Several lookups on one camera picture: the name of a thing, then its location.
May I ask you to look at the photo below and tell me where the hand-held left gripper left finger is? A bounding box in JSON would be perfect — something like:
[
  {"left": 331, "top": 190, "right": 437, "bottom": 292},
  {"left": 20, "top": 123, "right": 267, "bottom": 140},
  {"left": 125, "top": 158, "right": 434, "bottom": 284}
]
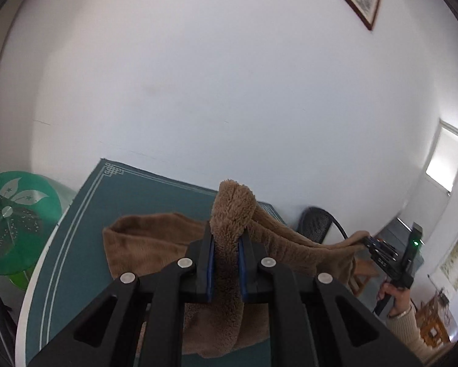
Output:
[{"left": 26, "top": 231, "right": 214, "bottom": 367}]

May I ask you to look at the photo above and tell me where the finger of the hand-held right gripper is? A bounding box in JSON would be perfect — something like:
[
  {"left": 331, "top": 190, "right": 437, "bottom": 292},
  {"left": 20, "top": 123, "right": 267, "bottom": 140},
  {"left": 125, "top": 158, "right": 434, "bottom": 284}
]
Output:
[
  {"left": 368, "top": 245, "right": 399, "bottom": 273},
  {"left": 362, "top": 236, "right": 397, "bottom": 256}
]

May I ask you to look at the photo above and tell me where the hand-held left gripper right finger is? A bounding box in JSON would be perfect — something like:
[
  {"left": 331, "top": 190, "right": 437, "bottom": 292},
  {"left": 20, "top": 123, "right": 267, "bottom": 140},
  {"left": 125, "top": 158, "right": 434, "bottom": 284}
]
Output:
[{"left": 238, "top": 233, "right": 424, "bottom": 367}]

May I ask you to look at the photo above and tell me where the brown fleece cloth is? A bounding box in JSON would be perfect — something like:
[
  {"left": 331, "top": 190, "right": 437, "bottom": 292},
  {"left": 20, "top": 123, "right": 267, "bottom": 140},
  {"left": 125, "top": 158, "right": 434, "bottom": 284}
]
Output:
[{"left": 103, "top": 179, "right": 371, "bottom": 358}]

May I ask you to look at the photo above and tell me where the person's right forearm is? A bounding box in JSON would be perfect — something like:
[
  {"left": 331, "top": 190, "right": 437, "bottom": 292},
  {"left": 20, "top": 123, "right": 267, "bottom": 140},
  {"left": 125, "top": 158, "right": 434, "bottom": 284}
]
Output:
[{"left": 385, "top": 306, "right": 455, "bottom": 364}]

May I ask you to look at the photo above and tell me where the person's right hand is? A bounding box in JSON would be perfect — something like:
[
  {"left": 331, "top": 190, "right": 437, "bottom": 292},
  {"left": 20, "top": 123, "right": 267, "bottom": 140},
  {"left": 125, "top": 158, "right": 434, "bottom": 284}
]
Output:
[{"left": 378, "top": 281, "right": 413, "bottom": 318}]

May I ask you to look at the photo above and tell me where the wooden folding stool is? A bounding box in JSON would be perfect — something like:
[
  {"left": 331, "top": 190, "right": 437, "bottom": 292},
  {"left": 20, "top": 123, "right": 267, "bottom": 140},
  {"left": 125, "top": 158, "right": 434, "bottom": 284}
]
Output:
[{"left": 349, "top": 258, "right": 380, "bottom": 297}]

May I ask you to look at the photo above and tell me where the dark wooden furniture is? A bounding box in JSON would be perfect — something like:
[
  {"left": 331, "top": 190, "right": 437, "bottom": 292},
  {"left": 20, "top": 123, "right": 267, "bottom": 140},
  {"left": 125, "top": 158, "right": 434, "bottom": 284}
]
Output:
[{"left": 416, "top": 291, "right": 458, "bottom": 348}]

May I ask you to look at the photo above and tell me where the black mesh chair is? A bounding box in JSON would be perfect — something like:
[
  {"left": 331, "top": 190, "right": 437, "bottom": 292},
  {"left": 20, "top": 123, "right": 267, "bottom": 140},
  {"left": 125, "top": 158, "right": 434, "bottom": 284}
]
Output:
[{"left": 297, "top": 206, "right": 350, "bottom": 245}]

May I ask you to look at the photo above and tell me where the bright window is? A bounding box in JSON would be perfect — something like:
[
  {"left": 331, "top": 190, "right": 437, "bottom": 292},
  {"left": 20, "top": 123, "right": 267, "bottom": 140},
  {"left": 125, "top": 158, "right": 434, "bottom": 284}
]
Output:
[{"left": 425, "top": 119, "right": 458, "bottom": 194}]

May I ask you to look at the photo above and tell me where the green glass round table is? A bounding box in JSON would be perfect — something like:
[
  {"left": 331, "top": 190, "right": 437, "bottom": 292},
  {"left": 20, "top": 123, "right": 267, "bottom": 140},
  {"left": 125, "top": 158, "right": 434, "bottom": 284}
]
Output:
[{"left": 0, "top": 171, "right": 63, "bottom": 289}]

